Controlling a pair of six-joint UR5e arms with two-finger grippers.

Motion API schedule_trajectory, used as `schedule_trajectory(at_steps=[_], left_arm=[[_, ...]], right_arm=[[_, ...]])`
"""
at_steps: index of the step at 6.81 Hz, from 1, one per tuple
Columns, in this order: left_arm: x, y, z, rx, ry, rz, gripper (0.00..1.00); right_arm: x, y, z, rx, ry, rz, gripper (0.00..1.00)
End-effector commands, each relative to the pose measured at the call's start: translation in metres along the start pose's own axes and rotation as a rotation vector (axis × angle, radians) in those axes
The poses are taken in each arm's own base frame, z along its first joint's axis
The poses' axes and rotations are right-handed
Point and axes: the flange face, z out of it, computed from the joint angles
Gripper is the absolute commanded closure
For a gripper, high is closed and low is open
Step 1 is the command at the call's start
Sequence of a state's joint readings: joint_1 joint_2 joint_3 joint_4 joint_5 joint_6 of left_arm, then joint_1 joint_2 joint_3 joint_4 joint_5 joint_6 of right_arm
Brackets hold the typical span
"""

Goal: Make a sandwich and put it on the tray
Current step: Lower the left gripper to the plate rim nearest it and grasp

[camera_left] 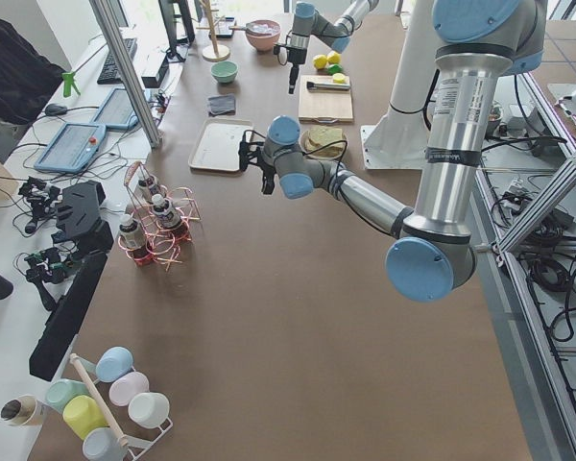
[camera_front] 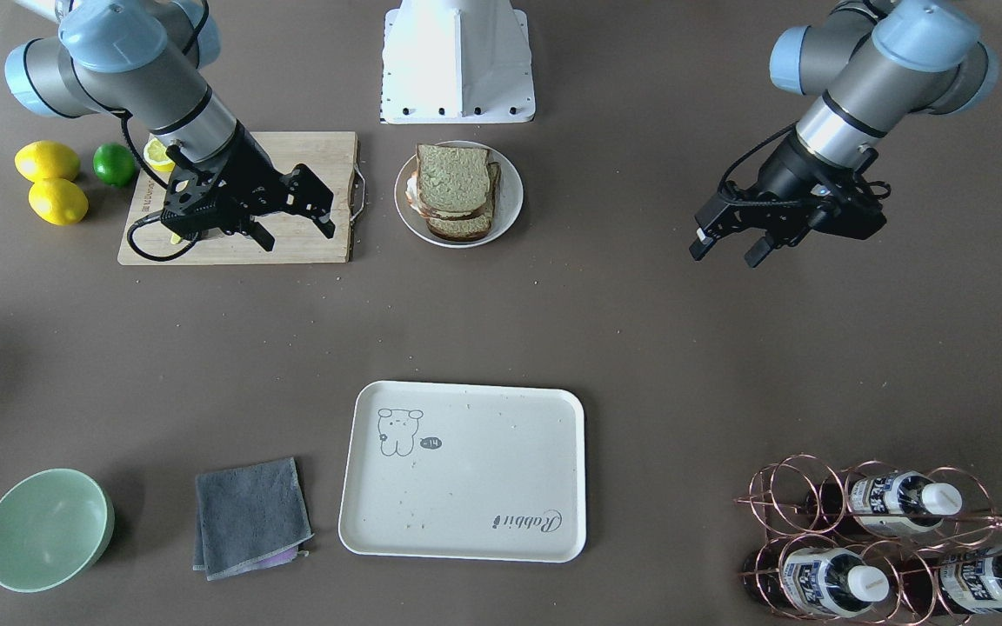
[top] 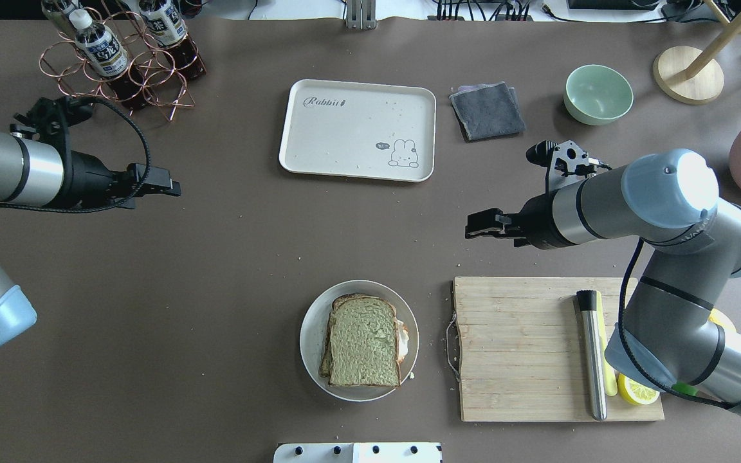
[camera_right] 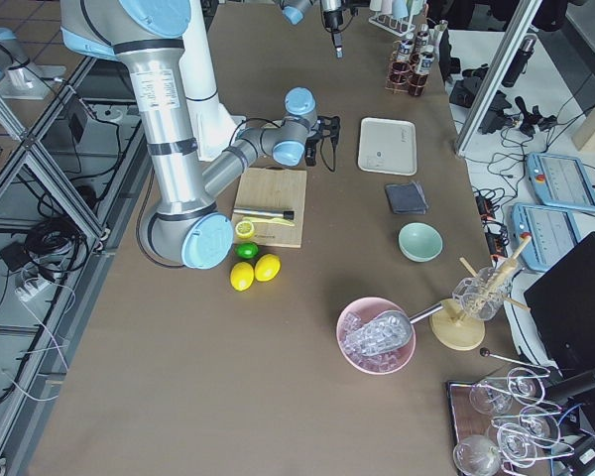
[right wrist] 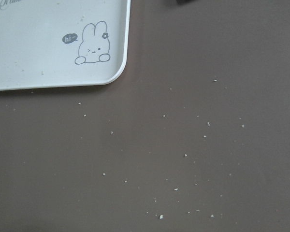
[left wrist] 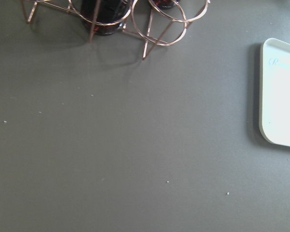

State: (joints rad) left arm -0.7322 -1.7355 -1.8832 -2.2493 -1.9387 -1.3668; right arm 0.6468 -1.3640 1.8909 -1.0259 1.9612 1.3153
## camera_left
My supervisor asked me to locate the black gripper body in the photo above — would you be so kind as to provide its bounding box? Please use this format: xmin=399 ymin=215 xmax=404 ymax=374
xmin=273 ymin=41 xmax=308 ymax=66
xmin=238 ymin=129 xmax=276 ymax=175

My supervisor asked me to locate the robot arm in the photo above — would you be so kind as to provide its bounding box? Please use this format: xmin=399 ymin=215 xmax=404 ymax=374
xmin=238 ymin=1 xmax=546 ymax=303
xmin=273 ymin=0 xmax=378 ymax=94

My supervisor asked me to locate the cream rabbit tray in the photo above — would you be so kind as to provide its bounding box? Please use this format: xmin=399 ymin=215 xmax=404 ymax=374
xmin=188 ymin=117 xmax=253 ymax=173

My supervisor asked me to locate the steel muddler black tip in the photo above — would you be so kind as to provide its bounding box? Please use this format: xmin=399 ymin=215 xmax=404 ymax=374
xmin=306 ymin=81 xmax=351 ymax=91

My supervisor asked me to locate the yellow lemon lower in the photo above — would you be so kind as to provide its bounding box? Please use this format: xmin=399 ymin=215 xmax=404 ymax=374
xmin=312 ymin=55 xmax=327 ymax=70

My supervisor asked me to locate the yellow lemon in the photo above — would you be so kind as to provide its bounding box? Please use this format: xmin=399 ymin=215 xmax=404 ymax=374
xmin=312 ymin=55 xmax=327 ymax=70
xmin=326 ymin=51 xmax=341 ymax=65

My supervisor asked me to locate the yellow lemon upper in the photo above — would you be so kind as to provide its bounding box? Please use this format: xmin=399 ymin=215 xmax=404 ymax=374
xmin=326 ymin=51 xmax=341 ymax=65

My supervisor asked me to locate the green lime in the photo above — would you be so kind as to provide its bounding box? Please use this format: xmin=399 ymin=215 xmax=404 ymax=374
xmin=325 ymin=63 xmax=344 ymax=75

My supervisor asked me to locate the pink bowl with ice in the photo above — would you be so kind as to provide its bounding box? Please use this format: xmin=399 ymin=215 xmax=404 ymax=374
xmin=246 ymin=19 xmax=281 ymax=52

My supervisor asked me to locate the white round plate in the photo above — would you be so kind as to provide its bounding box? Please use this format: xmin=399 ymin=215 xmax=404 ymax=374
xmin=300 ymin=126 xmax=347 ymax=160

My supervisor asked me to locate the half cut lemon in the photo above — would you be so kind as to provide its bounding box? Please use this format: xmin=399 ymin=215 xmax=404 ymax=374
xmin=332 ymin=73 xmax=346 ymax=84

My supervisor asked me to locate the wooden cutting board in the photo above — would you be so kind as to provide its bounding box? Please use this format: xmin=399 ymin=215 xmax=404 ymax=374
xmin=299 ymin=75 xmax=354 ymax=123

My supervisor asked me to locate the grey folded cloth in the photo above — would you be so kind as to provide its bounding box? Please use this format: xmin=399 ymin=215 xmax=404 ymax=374
xmin=207 ymin=93 xmax=236 ymax=116

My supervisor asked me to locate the bread slice on plate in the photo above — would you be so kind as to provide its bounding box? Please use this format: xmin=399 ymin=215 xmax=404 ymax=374
xmin=301 ymin=135 xmax=345 ymax=158

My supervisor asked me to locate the green ceramic bowl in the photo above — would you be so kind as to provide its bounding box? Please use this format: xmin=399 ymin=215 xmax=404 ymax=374
xmin=210 ymin=61 xmax=238 ymax=84

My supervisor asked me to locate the wooden mug tree stand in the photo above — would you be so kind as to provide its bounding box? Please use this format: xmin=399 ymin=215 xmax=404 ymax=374
xmin=198 ymin=0 xmax=230 ymax=62

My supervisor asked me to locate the tea bottle lower left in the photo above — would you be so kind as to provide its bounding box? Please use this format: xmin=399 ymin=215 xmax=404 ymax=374
xmin=152 ymin=193 xmax=187 ymax=241

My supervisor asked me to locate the tea bottle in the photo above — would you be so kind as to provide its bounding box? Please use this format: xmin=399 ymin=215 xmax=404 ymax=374
xmin=119 ymin=213 xmax=151 ymax=266
xmin=152 ymin=193 xmax=187 ymax=241
xmin=137 ymin=175 xmax=162 ymax=204

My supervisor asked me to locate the tea bottle upper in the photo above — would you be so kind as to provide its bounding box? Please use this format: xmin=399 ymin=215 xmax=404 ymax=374
xmin=137 ymin=175 xmax=162 ymax=204

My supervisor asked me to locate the blue teach pendant far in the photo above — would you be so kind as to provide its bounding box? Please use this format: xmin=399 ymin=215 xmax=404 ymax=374
xmin=91 ymin=87 xmax=139 ymax=132

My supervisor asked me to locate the blue teach pendant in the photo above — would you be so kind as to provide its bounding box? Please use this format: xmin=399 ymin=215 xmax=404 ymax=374
xmin=91 ymin=87 xmax=139 ymax=132
xmin=34 ymin=123 xmax=107 ymax=173

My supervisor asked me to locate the tea bottle lower right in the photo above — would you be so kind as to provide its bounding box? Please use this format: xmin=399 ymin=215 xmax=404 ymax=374
xmin=119 ymin=213 xmax=151 ymax=266

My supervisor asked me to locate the black keyboard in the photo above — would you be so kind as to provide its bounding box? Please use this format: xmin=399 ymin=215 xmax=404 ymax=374
xmin=96 ymin=36 xmax=139 ymax=86

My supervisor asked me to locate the blue teach pendant near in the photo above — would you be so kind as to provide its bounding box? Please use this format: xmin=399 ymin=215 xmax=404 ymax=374
xmin=34 ymin=123 xmax=107 ymax=173

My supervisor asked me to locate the person in black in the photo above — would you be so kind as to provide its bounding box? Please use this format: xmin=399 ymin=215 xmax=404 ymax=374
xmin=0 ymin=18 xmax=65 ymax=125

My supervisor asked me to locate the pink cup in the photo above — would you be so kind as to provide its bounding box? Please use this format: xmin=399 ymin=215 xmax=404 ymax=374
xmin=108 ymin=371 xmax=150 ymax=407

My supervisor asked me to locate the white cup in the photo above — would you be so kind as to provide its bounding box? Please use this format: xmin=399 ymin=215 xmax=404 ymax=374
xmin=128 ymin=392 xmax=170 ymax=428

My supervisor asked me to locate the yellow cup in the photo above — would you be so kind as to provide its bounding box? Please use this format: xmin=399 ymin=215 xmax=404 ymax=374
xmin=62 ymin=395 xmax=108 ymax=440

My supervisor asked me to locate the mint green cup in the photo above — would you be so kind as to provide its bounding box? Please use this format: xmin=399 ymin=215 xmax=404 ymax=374
xmin=44 ymin=378 xmax=89 ymax=414

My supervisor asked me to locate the grey blue cup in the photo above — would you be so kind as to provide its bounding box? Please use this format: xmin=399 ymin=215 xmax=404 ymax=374
xmin=83 ymin=427 xmax=127 ymax=461

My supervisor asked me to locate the paper cup metal inside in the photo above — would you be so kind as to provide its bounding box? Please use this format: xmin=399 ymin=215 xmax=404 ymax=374
xmin=0 ymin=395 xmax=50 ymax=426

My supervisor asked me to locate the copper wire bottle rack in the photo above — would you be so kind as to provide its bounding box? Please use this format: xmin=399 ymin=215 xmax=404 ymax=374
xmin=117 ymin=160 xmax=202 ymax=268

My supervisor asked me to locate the aluminium frame post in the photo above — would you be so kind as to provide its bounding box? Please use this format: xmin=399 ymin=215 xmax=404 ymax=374
xmin=89 ymin=0 xmax=161 ymax=149

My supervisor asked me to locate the white wire cup rack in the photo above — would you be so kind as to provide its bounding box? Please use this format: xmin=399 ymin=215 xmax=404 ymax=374
xmin=69 ymin=353 xmax=174 ymax=460

